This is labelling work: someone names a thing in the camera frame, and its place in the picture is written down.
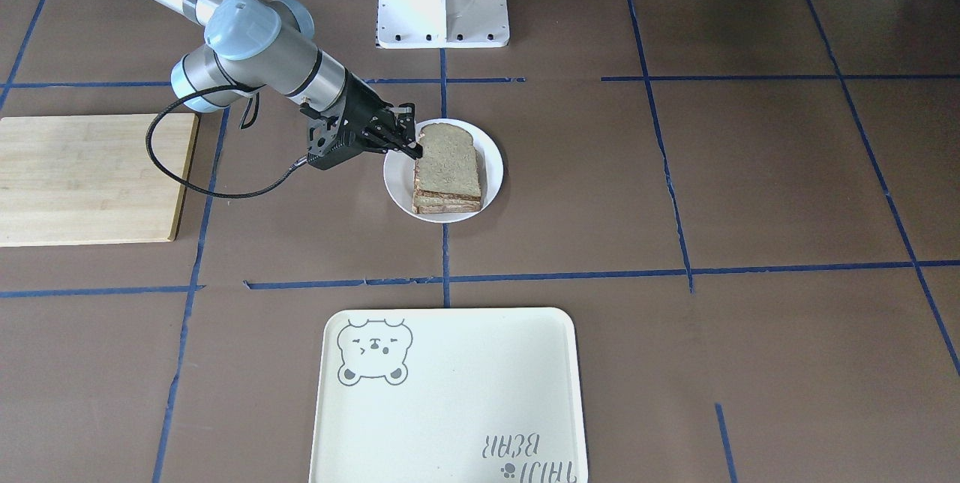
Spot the white round plate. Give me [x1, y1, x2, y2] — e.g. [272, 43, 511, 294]
[382, 118, 505, 224]

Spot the wooden cutting board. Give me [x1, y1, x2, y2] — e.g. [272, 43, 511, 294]
[1, 114, 185, 248]

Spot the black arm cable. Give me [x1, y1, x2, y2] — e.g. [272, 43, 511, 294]
[145, 84, 310, 200]

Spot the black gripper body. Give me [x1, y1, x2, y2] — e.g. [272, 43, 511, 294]
[334, 75, 406, 147]

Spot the brown bread slice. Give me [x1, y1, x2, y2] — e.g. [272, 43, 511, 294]
[414, 123, 482, 202]

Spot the bottom bread slice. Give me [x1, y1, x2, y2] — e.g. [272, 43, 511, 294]
[412, 188, 483, 215]

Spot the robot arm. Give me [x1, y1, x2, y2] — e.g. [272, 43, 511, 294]
[154, 0, 422, 170]

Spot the cream bear serving tray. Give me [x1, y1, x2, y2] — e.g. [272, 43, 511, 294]
[308, 307, 589, 482]

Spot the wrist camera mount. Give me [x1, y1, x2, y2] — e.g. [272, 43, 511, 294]
[299, 101, 373, 171]

